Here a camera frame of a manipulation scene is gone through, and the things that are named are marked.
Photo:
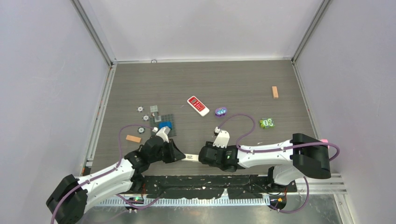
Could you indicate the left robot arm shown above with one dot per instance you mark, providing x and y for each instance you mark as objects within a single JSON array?
[{"x": 74, "y": 196}]

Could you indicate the remote battery cover strip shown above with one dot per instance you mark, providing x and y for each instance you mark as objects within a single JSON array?
[{"x": 191, "y": 158}]

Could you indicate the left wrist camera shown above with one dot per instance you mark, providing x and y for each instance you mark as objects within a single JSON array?
[{"x": 162, "y": 132}]

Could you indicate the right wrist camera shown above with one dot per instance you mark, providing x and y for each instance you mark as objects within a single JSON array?
[{"x": 222, "y": 138}]

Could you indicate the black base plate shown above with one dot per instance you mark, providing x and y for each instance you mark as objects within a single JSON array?
[{"x": 207, "y": 186}]

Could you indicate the small gear near finger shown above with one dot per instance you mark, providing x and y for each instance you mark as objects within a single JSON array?
[{"x": 141, "y": 130}]

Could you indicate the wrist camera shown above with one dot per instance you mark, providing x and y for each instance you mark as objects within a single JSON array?
[
  {"x": 162, "y": 132},
  {"x": 222, "y": 138}
]

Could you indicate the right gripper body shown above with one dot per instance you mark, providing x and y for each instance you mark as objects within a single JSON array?
[{"x": 209, "y": 145}]

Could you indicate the clear lego plate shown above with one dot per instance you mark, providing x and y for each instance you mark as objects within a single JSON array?
[{"x": 154, "y": 108}]

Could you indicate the small gear upper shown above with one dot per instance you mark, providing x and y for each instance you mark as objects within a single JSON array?
[{"x": 140, "y": 109}]

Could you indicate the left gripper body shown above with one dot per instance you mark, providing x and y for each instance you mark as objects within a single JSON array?
[{"x": 168, "y": 154}]

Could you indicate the wooden block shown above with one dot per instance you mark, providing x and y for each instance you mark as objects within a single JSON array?
[
  {"x": 133, "y": 138},
  {"x": 275, "y": 92}
]

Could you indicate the grey lego baseplate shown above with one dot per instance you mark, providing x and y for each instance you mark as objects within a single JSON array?
[{"x": 165, "y": 120}]

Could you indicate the wooden block left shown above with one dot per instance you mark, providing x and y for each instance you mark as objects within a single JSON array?
[{"x": 133, "y": 138}]

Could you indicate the white remote control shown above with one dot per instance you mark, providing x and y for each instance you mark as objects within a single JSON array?
[{"x": 198, "y": 106}]

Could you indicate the green owl eraser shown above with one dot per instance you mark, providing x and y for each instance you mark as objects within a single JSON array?
[{"x": 266, "y": 123}]

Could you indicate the small gear middle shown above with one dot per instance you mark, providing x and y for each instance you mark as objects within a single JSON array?
[{"x": 145, "y": 117}]

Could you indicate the blue lego brick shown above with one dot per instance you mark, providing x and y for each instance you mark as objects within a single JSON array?
[{"x": 164, "y": 124}]

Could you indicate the wooden block right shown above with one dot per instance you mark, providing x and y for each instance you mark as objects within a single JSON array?
[{"x": 275, "y": 92}]

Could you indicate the purple paw eraser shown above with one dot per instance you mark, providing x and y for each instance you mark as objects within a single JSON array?
[{"x": 222, "y": 111}]

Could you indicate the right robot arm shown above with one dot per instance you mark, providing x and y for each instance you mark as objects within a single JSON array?
[{"x": 301, "y": 156}]

